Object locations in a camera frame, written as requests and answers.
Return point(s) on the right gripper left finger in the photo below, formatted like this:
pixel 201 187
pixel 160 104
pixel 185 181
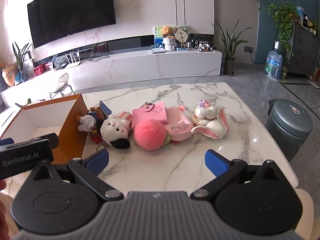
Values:
pixel 86 172

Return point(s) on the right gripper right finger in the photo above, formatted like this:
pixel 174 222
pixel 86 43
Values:
pixel 226 172

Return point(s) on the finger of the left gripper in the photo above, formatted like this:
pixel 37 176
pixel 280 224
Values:
pixel 6 141

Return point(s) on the brown dog plush doll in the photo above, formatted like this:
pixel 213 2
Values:
pixel 88 123

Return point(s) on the white crochet bunny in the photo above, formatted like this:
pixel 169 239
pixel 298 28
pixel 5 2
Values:
pixel 210 120

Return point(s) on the pink fluffy peach plush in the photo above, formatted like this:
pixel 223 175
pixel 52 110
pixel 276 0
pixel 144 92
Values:
pixel 151 135

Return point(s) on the pink leather card wallet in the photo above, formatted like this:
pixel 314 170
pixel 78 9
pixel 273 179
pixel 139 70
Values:
pixel 149 111

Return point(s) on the pink pouch bag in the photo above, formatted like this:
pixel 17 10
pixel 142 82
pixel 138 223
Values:
pixel 179 126

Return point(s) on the person left hand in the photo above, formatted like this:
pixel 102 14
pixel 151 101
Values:
pixel 5 229

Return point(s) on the orange cardboard box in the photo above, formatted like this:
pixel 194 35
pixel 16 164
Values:
pixel 52 116

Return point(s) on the potted plant on cabinet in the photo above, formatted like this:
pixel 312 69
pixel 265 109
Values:
pixel 20 56

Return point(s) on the pink striped plush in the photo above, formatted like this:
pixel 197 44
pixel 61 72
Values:
pixel 126 116

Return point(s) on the copper acorn vase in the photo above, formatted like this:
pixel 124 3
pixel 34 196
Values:
pixel 9 73

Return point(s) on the small white swivel stool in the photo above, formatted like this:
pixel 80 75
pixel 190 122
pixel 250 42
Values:
pixel 60 86

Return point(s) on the grey trash bin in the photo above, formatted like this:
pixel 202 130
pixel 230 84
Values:
pixel 289 124

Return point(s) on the white marble tv cabinet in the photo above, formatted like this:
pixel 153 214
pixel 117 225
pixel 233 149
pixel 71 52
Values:
pixel 127 67

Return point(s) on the white wifi router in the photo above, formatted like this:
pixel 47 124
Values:
pixel 72 60

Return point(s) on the blue water bottle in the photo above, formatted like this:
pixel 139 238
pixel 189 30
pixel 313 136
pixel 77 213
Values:
pixel 274 63

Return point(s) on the black white cow figurines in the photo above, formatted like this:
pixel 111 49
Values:
pixel 204 46

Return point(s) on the potted green floor plant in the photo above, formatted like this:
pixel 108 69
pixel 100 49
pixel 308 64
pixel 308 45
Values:
pixel 229 42

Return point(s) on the teddy bear in pot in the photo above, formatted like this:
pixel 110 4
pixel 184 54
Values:
pixel 169 40

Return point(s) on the round paper fan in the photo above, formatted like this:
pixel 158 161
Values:
pixel 181 35

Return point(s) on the blue landscape painting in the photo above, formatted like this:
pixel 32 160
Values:
pixel 159 35

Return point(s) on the hanging ivy plant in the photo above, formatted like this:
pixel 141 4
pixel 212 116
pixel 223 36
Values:
pixel 276 23

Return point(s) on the white cow plush keychain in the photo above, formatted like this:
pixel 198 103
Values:
pixel 114 131

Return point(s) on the black wall television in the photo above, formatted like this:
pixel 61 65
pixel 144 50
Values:
pixel 50 20

